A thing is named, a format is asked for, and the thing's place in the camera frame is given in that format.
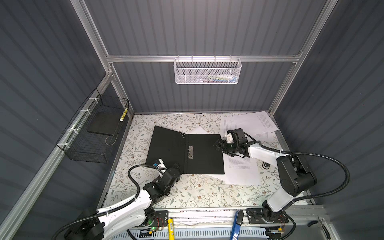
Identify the yellow marker in basket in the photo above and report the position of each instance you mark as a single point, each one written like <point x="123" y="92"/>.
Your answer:
<point x="123" y="115"/>

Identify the teal black clip folder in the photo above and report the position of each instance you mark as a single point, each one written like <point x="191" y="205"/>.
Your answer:
<point x="193" y="153"/>

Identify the black pliers front right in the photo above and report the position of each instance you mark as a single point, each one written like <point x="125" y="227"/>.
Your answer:
<point x="321" y="226"/>

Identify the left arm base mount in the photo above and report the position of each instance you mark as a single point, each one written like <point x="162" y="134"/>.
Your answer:
<point x="160" y="219"/>

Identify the white wire mesh basket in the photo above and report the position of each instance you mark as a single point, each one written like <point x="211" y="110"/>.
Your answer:
<point x="191" y="71"/>

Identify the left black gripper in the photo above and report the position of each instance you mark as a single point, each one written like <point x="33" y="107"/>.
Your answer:
<point x="178" y="170"/>

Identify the blue handled tool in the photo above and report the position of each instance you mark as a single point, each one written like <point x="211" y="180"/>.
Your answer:
<point x="238" y="221"/>

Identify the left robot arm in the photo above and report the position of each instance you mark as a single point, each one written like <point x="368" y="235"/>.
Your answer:
<point x="135" y="211"/>

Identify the black notebook in basket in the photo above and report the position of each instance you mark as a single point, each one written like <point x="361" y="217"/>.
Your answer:
<point x="104" y="124"/>

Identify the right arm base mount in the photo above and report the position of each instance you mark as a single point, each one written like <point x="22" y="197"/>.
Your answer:
<point x="265" y="216"/>

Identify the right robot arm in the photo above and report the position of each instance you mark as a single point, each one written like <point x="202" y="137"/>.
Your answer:
<point x="295" y="174"/>

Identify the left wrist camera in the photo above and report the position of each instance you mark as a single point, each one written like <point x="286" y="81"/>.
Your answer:
<point x="159" y="164"/>

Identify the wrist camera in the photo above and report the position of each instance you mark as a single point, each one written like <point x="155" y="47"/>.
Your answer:
<point x="229" y="137"/>
<point x="159" y="164"/>

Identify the small black ring object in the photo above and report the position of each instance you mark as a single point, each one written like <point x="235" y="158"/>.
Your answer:
<point x="265" y="165"/>

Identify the yellow tube at front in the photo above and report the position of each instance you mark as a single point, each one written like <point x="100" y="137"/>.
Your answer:
<point x="171" y="229"/>

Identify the paper stack far corner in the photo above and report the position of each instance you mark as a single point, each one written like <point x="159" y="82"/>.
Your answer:
<point x="257" y="124"/>

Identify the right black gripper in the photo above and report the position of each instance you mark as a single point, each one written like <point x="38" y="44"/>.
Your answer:
<point x="224" y="142"/>

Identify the black wire basket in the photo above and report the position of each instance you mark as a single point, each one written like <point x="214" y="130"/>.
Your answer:
<point x="80" y="145"/>

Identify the printed paper sheet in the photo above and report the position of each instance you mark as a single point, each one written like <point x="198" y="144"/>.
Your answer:
<point x="198" y="131"/>

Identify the pens in white basket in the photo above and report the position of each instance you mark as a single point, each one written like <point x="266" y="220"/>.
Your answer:
<point x="229" y="79"/>

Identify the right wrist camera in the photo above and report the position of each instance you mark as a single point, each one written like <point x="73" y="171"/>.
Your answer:
<point x="229" y="137"/>

